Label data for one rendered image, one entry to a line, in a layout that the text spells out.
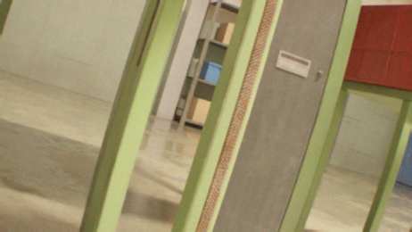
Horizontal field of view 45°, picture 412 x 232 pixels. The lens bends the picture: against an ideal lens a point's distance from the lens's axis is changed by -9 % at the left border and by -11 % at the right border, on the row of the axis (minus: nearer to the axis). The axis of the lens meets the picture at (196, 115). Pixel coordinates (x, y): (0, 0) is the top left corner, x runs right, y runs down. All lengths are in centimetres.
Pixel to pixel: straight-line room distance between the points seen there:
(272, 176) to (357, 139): 719
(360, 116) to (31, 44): 470
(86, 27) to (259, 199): 565
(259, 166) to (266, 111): 8
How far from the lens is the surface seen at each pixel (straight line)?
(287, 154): 79
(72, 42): 634
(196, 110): 629
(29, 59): 631
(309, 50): 79
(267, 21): 47
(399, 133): 129
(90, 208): 101
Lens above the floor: 37
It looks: 2 degrees down
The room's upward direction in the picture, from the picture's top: 17 degrees clockwise
